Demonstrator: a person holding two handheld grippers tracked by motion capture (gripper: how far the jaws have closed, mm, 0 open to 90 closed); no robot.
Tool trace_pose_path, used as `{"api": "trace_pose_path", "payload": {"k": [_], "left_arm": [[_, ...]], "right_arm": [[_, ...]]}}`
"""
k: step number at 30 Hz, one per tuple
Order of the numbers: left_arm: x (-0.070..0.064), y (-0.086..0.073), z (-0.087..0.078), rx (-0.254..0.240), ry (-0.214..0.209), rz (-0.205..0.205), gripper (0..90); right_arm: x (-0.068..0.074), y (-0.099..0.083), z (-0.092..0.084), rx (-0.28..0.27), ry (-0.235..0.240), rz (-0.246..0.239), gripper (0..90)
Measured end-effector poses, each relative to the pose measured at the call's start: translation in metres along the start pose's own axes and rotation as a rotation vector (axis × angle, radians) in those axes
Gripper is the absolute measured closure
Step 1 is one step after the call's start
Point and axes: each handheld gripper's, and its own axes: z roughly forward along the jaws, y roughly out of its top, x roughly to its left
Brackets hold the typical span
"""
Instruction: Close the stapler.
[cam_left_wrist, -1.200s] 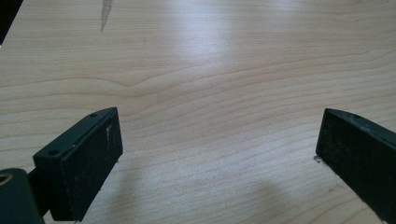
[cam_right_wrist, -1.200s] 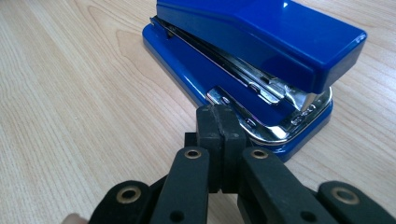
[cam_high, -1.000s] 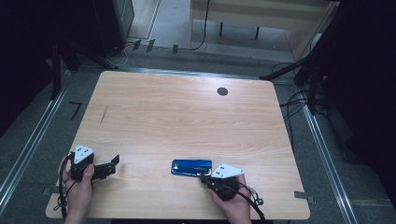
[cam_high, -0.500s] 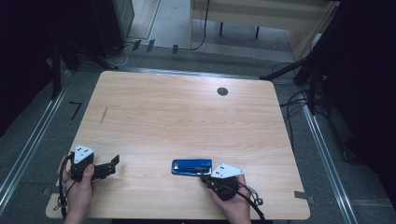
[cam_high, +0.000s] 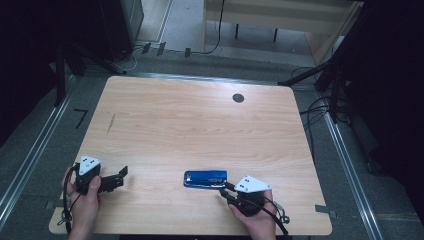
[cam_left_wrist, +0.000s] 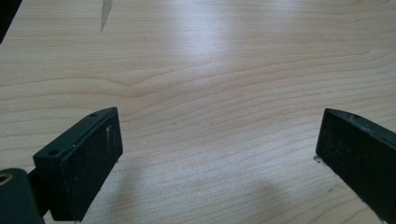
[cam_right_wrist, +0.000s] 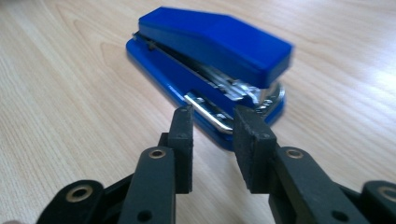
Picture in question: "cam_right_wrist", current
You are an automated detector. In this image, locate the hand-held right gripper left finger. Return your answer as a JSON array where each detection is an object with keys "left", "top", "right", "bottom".
[{"left": 118, "top": 105, "right": 194, "bottom": 224}]

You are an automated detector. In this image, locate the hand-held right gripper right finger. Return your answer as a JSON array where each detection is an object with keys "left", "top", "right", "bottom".
[{"left": 233, "top": 104, "right": 370, "bottom": 224}]

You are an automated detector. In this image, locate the blue stapler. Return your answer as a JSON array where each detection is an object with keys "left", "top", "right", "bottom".
[{"left": 125, "top": 6, "right": 295, "bottom": 152}]

